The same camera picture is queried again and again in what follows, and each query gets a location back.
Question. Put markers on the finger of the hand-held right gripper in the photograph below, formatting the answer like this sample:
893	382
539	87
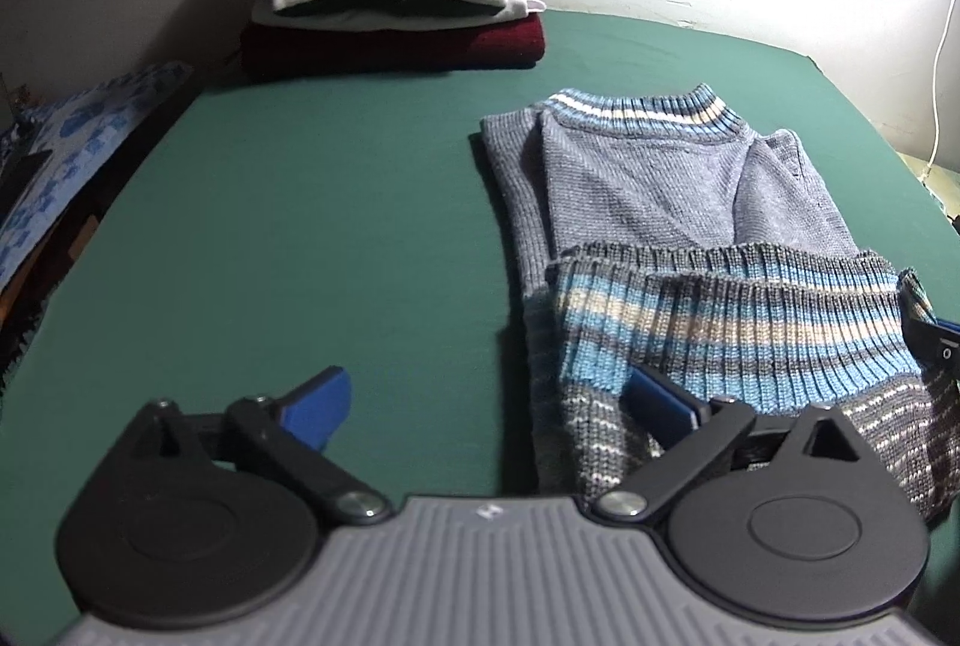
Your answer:
937	346

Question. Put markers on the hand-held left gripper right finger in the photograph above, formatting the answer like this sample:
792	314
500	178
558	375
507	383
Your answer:
660	402

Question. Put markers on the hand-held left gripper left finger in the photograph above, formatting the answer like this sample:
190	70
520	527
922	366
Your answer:
319	409

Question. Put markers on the grey knit striped-trim sweater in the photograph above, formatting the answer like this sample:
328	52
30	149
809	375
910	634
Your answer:
660	196

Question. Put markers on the blue white printed cloth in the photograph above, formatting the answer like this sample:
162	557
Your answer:
82	143

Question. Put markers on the dark red folded sweater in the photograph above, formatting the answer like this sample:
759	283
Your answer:
390	49

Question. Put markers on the white folded garment, dark stripe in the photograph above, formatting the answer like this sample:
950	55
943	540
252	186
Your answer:
517	4

